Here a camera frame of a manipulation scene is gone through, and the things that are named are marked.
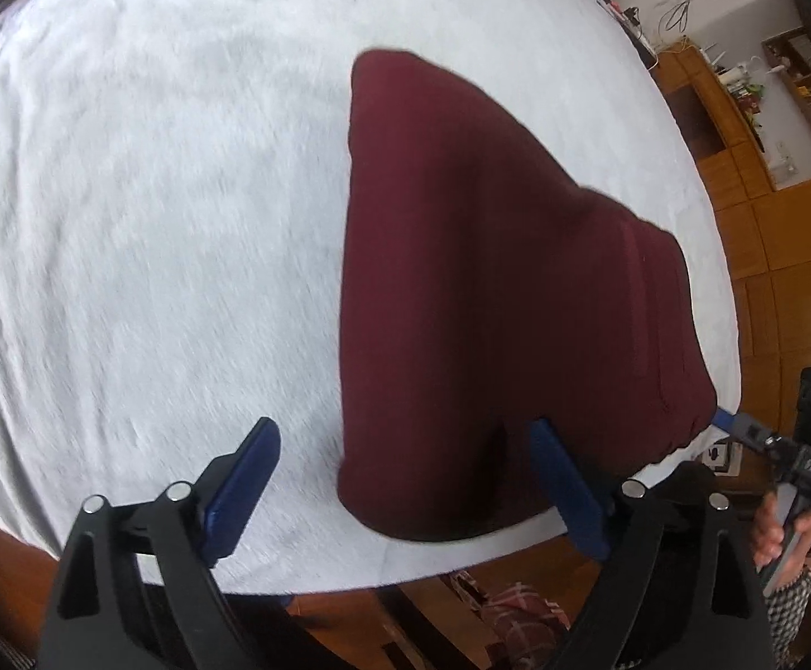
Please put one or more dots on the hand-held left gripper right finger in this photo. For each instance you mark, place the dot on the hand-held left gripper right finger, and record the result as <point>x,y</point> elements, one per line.
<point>573,495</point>

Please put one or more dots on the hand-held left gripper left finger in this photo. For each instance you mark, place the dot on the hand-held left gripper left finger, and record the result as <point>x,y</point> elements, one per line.
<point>241,495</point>

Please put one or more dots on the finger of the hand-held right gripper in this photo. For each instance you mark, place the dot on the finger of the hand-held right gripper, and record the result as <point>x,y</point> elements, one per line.
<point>726,421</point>

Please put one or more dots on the maroon pants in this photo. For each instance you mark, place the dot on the maroon pants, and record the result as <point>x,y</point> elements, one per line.
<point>489,307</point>

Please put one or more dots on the person's right forearm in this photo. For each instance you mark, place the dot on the person's right forearm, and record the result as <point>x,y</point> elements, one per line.
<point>789,618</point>

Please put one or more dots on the person's right hand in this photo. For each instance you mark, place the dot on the person's right hand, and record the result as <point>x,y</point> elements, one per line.
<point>766,530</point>

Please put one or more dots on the red plaid cloth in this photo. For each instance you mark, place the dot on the red plaid cloth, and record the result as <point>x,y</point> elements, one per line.
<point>517,614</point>

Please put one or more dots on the wooden cabinet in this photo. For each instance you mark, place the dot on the wooden cabinet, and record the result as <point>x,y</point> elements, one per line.
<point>782,244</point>

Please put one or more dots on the dark wooden chair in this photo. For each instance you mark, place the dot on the dark wooden chair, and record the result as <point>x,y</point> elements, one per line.
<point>419,621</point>

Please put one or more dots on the white fleece blanket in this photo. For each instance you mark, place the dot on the white fleece blanket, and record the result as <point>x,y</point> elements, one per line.
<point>154,237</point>

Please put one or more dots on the white wall socket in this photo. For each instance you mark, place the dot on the white wall socket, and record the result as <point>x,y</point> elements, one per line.
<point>723,457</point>

